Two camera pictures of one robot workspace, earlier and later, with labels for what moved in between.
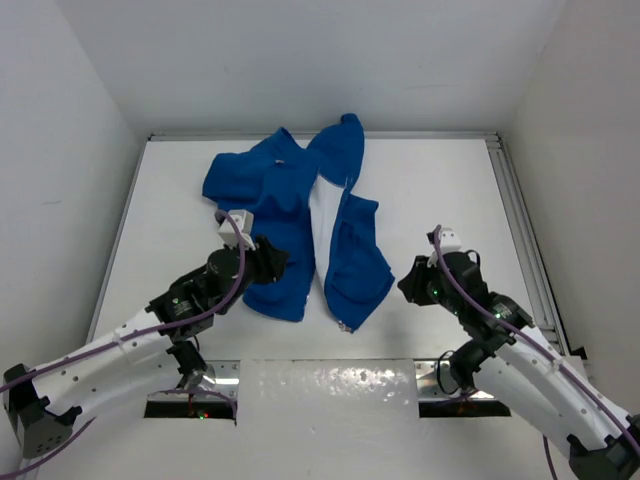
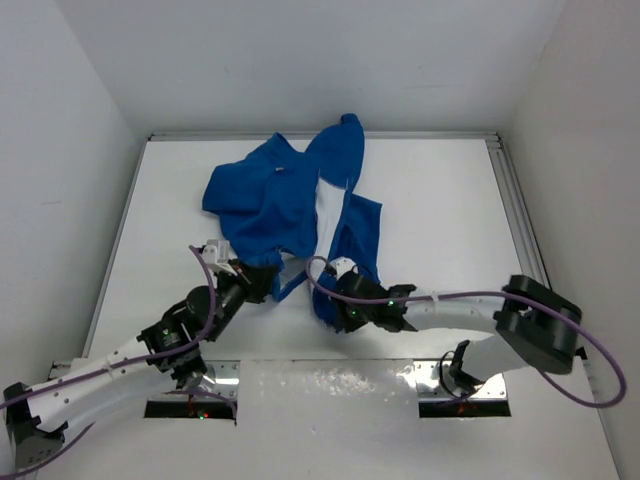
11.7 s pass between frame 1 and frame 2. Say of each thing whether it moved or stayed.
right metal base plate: stayed
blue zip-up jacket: moved
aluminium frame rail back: stayed
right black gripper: moved
